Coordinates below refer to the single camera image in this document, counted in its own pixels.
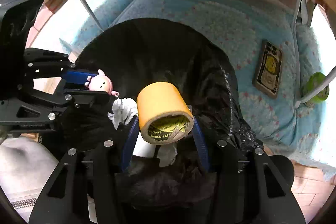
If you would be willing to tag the green round container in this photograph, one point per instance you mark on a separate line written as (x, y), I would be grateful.
(315, 85)

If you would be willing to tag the light blue fluffy bed sheet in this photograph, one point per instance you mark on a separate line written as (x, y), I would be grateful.
(210, 16)

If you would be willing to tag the white tissue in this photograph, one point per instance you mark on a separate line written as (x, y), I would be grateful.
(122, 111)
(168, 155)

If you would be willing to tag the white paper roll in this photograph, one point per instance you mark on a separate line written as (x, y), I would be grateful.
(141, 149)

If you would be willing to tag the black trash bag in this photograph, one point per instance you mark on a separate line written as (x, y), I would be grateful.
(157, 56)

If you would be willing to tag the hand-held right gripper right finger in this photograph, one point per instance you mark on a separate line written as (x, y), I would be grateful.
(201, 146)

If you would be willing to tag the yellow tape roll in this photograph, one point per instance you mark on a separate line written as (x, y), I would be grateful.
(160, 103)

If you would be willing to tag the pink toy figure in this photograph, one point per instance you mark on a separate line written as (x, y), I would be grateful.
(101, 85)

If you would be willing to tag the phone with yellow cartoon case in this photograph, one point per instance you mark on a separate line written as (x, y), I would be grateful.
(269, 69)

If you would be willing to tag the grey metal pole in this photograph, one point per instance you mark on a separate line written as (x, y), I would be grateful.
(86, 6)

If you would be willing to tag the person's grey jacket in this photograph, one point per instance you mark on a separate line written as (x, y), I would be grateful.
(23, 166)

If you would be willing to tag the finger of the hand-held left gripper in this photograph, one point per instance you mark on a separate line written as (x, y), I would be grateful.
(76, 76)
(78, 99)

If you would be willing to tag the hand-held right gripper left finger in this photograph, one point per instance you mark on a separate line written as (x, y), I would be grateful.
(130, 142)

